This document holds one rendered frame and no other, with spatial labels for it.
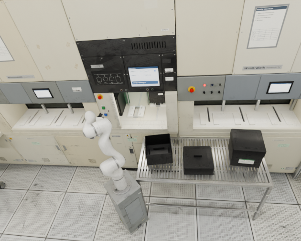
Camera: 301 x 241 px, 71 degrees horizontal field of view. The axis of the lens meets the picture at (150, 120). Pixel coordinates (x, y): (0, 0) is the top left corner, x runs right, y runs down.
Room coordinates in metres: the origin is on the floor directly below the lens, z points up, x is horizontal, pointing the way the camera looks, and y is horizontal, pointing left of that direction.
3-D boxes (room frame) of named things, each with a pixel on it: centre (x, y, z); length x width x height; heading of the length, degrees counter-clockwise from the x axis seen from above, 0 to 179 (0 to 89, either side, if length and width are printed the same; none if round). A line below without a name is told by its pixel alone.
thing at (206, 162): (1.30, -0.42, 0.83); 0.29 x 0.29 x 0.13; 80
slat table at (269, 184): (1.36, -0.46, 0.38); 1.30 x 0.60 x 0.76; 78
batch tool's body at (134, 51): (2.23, 0.04, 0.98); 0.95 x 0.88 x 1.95; 168
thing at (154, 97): (2.28, -0.15, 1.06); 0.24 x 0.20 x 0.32; 78
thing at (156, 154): (1.49, -0.04, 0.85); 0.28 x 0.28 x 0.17; 86
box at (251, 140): (1.31, -0.91, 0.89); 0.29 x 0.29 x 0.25; 73
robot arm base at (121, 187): (1.16, 0.38, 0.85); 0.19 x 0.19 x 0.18
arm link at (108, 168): (1.15, 0.41, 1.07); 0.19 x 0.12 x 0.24; 118
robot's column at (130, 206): (1.16, 0.38, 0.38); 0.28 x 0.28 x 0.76; 33
